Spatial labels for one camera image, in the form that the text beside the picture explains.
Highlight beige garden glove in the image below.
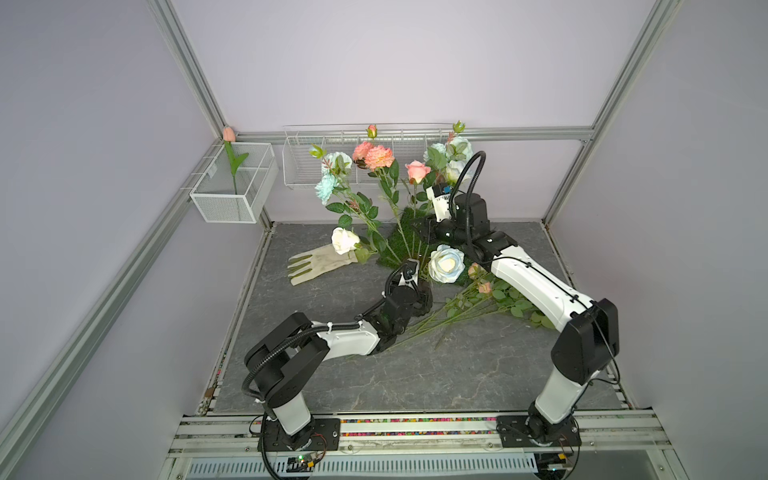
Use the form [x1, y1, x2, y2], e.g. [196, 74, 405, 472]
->
[287, 244, 358, 286]

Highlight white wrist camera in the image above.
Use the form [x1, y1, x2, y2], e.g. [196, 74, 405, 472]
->
[397, 259, 420, 288]
[426, 185, 452, 223]

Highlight pink peony flower stem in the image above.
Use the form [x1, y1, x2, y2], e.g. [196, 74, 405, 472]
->
[394, 285, 546, 348]

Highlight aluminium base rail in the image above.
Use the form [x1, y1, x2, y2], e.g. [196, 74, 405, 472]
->
[159, 410, 688, 479]

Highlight green artificial grass mat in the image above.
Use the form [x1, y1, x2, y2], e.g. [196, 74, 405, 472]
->
[376, 207, 437, 269]

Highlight white wire basket back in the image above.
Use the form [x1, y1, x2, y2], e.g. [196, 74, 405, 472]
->
[281, 122, 464, 188]

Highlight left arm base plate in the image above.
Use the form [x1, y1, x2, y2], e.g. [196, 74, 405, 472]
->
[260, 417, 341, 452]

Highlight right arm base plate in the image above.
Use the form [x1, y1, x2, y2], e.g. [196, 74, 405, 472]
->
[496, 414, 582, 449]

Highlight white wire basket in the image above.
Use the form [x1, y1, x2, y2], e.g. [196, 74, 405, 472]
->
[190, 142, 279, 224]
[281, 122, 464, 188]

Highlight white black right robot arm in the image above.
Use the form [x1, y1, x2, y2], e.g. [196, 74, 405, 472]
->
[410, 151, 620, 446]

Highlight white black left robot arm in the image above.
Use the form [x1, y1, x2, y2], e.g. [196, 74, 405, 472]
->
[241, 259, 432, 449]

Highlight white wire basket left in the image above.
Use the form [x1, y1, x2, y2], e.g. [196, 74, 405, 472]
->
[190, 142, 279, 224]

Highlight mixed flower bouquet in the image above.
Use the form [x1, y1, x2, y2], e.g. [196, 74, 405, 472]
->
[309, 121, 474, 264]

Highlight pink rose stem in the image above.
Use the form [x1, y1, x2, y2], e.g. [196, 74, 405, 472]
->
[406, 160, 432, 242]

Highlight pink tulip in basket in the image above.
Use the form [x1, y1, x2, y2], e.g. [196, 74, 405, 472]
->
[222, 126, 249, 195]

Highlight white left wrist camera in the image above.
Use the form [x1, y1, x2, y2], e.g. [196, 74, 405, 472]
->
[397, 259, 420, 288]

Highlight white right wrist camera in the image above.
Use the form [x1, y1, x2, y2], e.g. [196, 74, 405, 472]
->
[426, 185, 452, 223]

